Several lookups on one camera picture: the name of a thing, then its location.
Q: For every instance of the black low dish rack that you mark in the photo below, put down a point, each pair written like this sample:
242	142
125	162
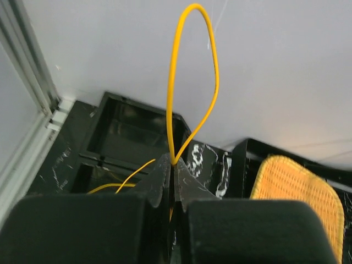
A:
248	155

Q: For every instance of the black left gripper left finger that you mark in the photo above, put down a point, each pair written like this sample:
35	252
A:
128	227

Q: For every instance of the aluminium frame rail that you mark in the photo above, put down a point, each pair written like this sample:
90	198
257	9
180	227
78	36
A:
32	112

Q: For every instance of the orange woven mat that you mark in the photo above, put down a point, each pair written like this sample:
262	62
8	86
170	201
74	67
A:
281	178

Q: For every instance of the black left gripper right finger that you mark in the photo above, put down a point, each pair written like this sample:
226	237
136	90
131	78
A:
212	230

